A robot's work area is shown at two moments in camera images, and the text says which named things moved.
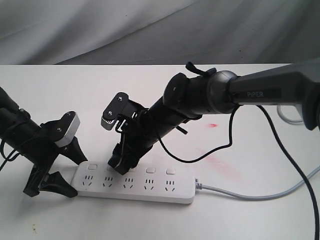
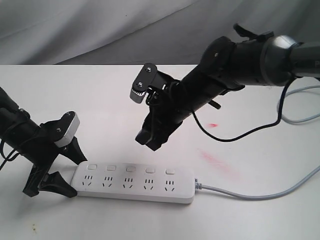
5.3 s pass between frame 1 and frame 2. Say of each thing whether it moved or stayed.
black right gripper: moved
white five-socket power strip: stayed
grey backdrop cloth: stayed
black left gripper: stayed
